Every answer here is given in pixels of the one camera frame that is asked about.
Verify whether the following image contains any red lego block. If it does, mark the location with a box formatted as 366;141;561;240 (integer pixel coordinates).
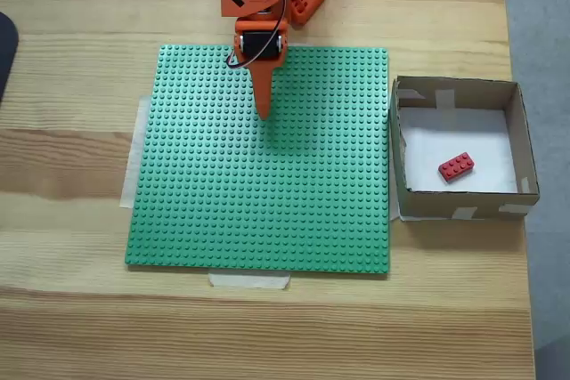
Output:
437;151;476;184

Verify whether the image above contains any green lego baseplate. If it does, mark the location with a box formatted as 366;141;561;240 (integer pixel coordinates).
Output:
124;44;392;279

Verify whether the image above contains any brown cardboard box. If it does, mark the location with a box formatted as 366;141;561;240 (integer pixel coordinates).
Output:
389;75;542;222

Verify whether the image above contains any wide masking tape strip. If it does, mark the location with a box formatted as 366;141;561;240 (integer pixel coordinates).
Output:
118;94;155;211

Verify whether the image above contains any white paper sheet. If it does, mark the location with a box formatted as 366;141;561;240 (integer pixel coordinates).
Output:
389;85;520;223

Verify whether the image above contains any black flat pad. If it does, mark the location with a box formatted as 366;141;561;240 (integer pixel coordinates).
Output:
0;10;21;108

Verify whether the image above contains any black white servo cable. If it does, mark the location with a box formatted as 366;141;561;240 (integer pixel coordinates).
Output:
225;0;290;69

